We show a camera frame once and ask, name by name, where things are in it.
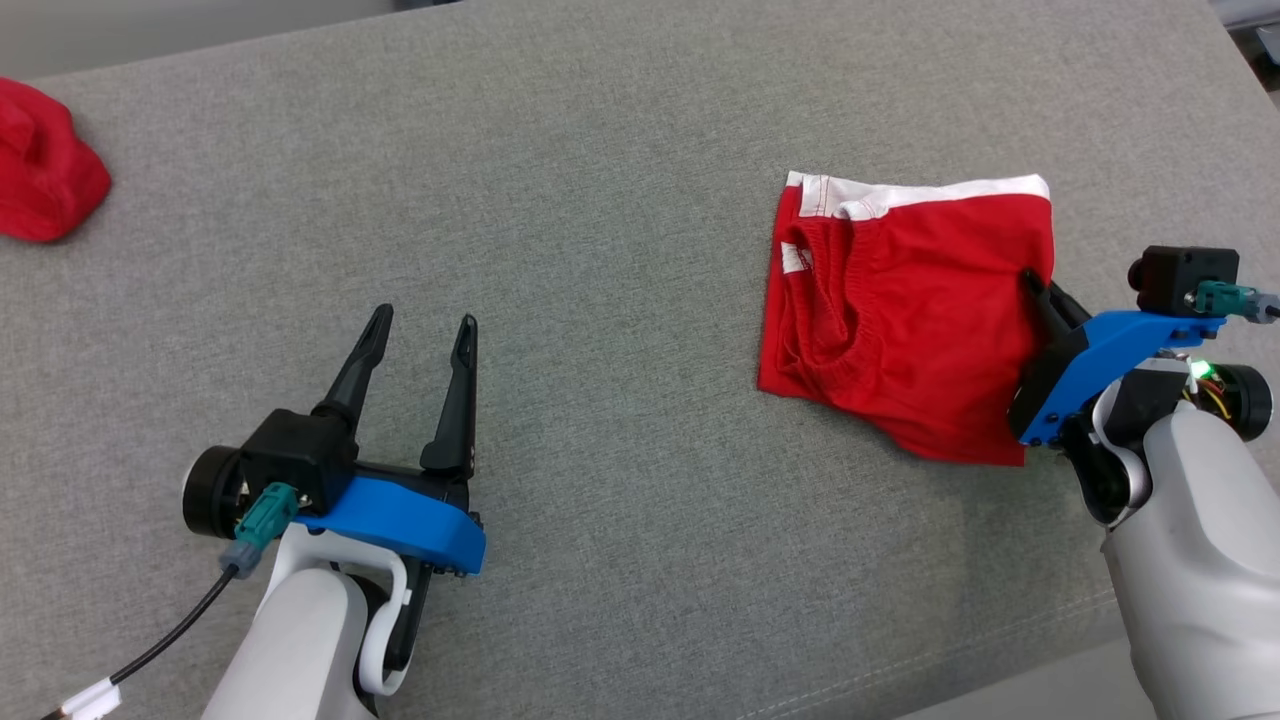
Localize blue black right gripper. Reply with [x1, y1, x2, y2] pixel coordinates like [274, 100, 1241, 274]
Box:
[1007, 270, 1227, 447]

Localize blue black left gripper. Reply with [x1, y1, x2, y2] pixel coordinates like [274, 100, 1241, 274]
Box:
[295, 304, 488, 578]

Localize red shorts with white stripe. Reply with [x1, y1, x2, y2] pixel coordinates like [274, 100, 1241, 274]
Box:
[757, 170, 1057, 468]

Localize red and white jersey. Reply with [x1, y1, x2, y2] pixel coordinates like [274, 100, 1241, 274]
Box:
[0, 77, 113, 244]

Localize right cable teal plug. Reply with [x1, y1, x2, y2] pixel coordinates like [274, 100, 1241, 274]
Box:
[1194, 280, 1280, 324]

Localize black left cable teal plug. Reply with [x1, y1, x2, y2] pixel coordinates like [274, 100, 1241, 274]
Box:
[40, 483, 302, 720]

